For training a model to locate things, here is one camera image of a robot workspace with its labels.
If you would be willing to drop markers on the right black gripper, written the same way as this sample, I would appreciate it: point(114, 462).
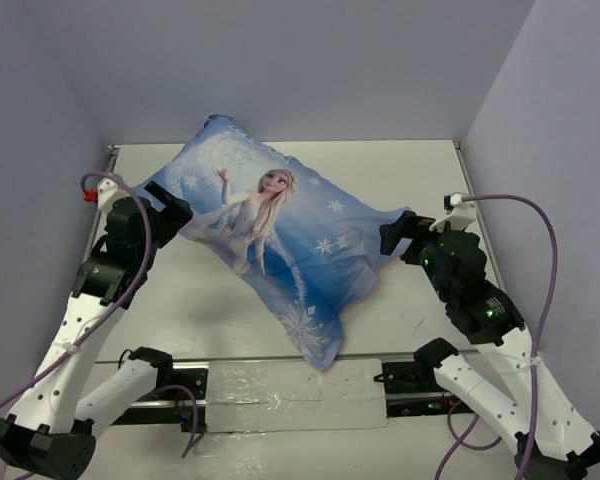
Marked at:
point(409, 225)

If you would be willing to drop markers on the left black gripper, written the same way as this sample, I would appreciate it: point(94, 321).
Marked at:
point(175, 206)

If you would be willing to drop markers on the blue and pink printed pillowcase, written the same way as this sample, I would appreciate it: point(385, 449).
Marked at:
point(306, 247)

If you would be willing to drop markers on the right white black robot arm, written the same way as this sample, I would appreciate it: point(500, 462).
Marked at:
point(539, 424)

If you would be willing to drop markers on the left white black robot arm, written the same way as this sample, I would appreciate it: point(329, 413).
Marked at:
point(52, 427)

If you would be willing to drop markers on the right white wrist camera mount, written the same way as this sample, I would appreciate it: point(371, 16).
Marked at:
point(459, 214)

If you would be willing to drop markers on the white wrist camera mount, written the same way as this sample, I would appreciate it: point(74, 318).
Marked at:
point(105, 195)
point(459, 214)

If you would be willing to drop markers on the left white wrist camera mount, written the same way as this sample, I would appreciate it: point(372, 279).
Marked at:
point(105, 195)

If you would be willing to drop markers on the silver base mounting rail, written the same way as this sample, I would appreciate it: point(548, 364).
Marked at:
point(234, 397)

